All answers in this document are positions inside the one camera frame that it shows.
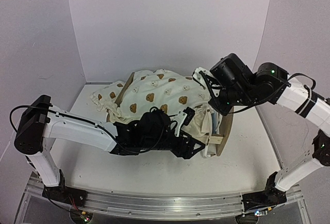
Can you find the aluminium table edge rail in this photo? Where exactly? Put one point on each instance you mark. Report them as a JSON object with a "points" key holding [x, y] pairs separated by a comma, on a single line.
{"points": [[98, 83]]}

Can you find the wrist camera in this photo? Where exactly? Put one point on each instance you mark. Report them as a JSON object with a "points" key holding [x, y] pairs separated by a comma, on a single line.
{"points": [[183, 118], [199, 78]]}

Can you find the wooden pet bed frame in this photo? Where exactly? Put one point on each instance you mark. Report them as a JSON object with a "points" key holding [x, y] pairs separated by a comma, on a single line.
{"points": [[221, 131]]}

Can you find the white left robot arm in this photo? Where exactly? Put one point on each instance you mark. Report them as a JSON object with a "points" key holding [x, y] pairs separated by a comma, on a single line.
{"points": [[41, 123]]}

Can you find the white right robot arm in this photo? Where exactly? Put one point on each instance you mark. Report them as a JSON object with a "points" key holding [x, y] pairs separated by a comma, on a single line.
{"points": [[301, 107]]}

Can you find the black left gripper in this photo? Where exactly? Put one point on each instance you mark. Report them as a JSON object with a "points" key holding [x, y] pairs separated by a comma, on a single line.
{"points": [[188, 153]]}

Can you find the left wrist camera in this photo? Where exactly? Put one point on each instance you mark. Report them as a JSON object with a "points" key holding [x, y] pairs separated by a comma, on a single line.
{"points": [[183, 118]]}

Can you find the small bear print pillow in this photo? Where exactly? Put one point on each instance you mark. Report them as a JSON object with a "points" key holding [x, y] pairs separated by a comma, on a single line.
{"points": [[105, 97]]}

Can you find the large bear print cushion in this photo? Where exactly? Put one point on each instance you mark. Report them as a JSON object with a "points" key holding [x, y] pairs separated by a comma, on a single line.
{"points": [[159, 110]]}

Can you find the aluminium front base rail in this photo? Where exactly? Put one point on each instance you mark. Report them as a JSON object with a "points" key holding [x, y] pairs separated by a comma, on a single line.
{"points": [[35, 208]]}

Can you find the blue striped bed mattress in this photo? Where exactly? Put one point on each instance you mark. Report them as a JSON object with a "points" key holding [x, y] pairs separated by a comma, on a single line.
{"points": [[216, 119]]}

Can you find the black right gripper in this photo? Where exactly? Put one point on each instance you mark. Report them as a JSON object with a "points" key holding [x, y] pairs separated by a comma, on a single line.
{"points": [[220, 108]]}

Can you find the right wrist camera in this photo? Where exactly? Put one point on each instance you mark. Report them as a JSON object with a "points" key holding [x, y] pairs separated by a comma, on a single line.
{"points": [[199, 78]]}

